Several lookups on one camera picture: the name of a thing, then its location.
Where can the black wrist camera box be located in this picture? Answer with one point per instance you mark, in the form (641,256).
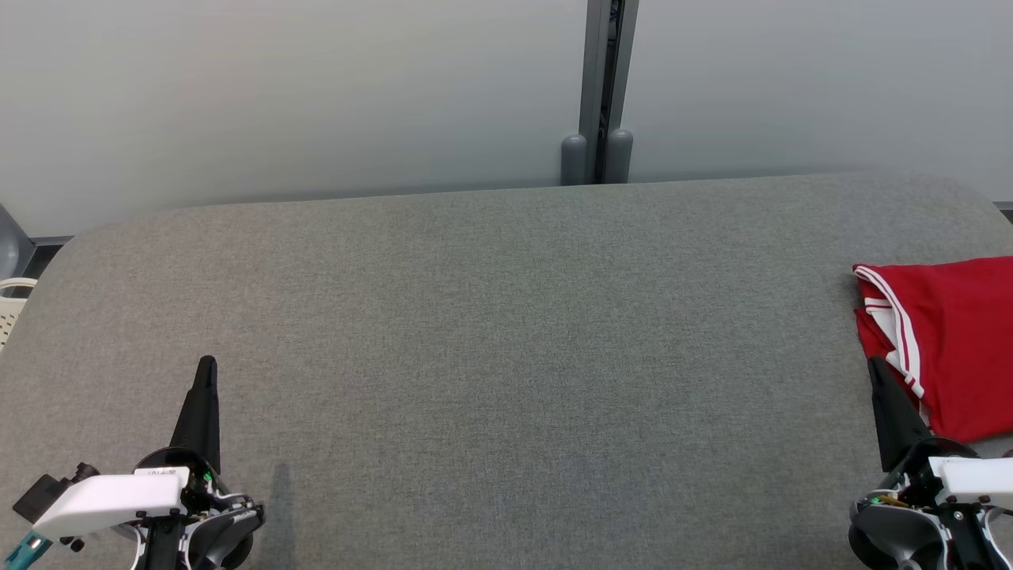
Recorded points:
(47,495)

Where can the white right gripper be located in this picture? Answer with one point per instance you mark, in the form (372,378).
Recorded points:
(973,479)

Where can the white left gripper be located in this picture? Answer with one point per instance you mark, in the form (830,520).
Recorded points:
(111,503)

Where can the white laundry basket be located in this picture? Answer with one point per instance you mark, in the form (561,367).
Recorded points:
(12,309)

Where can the red jersey with white trim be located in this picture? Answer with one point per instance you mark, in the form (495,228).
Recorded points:
(965,340)

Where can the grey partition post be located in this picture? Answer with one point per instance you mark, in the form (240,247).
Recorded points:
(597,79)

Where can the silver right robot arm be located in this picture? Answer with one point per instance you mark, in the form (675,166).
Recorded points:
(886,534)

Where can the grey metal frame piece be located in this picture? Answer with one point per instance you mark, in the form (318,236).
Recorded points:
(12,245)

